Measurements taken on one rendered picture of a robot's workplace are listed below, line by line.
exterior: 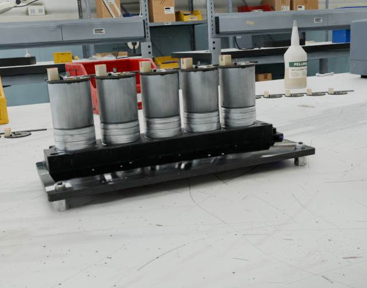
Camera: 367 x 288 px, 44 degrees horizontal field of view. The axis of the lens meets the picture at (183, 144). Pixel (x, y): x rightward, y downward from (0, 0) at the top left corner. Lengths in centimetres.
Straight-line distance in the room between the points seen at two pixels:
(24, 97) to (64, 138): 441
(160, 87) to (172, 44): 467
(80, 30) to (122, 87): 230
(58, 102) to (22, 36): 227
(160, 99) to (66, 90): 6
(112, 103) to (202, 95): 6
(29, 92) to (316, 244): 454
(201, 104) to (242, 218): 10
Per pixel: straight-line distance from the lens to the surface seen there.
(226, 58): 30
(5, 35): 254
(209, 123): 29
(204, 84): 29
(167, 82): 28
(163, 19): 449
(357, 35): 83
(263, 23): 296
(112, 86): 27
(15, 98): 468
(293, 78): 70
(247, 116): 31
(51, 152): 27
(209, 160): 26
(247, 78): 30
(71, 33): 256
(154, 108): 28
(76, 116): 27
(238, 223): 20
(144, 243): 19
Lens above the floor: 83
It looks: 13 degrees down
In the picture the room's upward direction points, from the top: 4 degrees counter-clockwise
